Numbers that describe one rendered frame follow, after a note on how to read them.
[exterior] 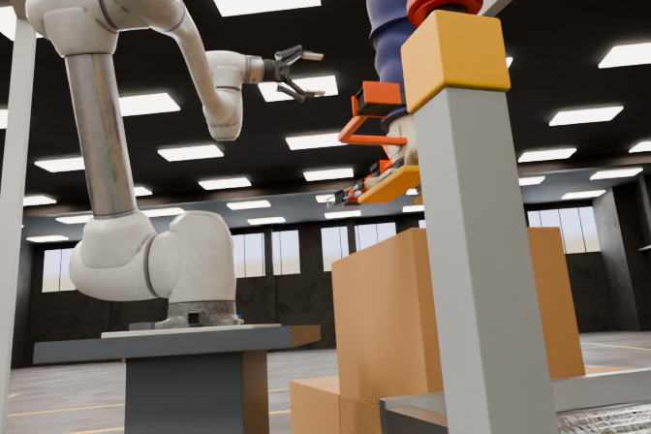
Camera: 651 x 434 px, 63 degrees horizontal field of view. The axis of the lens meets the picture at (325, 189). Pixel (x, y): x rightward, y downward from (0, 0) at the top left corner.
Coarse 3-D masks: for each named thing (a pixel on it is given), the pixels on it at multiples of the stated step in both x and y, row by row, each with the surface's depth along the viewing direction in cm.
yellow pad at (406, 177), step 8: (400, 168) 136; (408, 168) 135; (416, 168) 136; (392, 176) 141; (400, 176) 139; (408, 176) 139; (416, 176) 140; (384, 184) 147; (392, 184) 146; (400, 184) 146; (408, 184) 147; (416, 184) 147; (368, 192) 157; (376, 192) 153; (384, 192) 154; (392, 192) 154; (400, 192) 155; (360, 200) 164; (368, 200) 162; (376, 200) 163; (384, 200) 163; (392, 200) 164
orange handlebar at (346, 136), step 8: (352, 120) 134; (360, 120) 131; (344, 128) 140; (352, 128) 136; (344, 136) 141; (352, 136) 146; (360, 136) 147; (368, 136) 148; (376, 144) 149; (384, 144) 150; (392, 144) 150; (400, 144) 151; (384, 168) 176; (368, 176) 189; (352, 192) 205
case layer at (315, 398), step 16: (592, 368) 187; (608, 368) 184; (624, 368) 181; (304, 384) 198; (320, 384) 195; (336, 384) 191; (304, 400) 196; (320, 400) 179; (336, 400) 164; (352, 400) 152; (304, 416) 196; (320, 416) 179; (336, 416) 164; (352, 416) 152; (368, 416) 141; (304, 432) 195; (320, 432) 178; (336, 432) 163; (352, 432) 151; (368, 432) 140
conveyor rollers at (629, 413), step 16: (560, 416) 103; (576, 416) 103; (592, 416) 103; (608, 416) 104; (624, 416) 105; (640, 416) 98; (560, 432) 90; (576, 432) 91; (592, 432) 92; (608, 432) 92; (624, 432) 86; (640, 432) 86
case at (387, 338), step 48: (384, 240) 132; (336, 288) 168; (384, 288) 132; (432, 288) 116; (336, 336) 167; (384, 336) 131; (432, 336) 113; (576, 336) 123; (384, 384) 131; (432, 384) 111
